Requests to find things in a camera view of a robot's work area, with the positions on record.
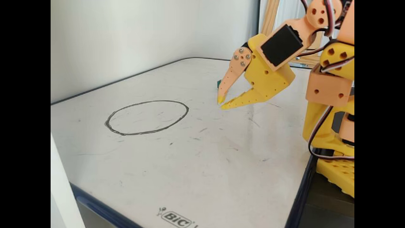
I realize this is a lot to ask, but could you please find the light wooden frame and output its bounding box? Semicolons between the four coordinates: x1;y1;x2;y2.
261;0;327;69

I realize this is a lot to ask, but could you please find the yellow robot base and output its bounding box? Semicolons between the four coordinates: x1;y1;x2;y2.
316;151;355;199

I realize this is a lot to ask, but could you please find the white upright panel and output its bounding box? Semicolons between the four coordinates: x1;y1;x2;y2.
51;132;86;228

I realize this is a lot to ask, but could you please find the yellow gripper black servo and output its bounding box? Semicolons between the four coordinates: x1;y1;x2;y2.
217;33;296;110

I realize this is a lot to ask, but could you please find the white BIC whiteboard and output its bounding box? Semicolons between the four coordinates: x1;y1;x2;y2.
51;57;319;228

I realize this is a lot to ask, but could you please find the white red shoulder servo cable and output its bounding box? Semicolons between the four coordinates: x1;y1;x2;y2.
308;106;355;161

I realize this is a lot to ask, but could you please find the white red wrist servo cable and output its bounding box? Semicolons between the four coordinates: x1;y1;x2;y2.
297;0;345;58

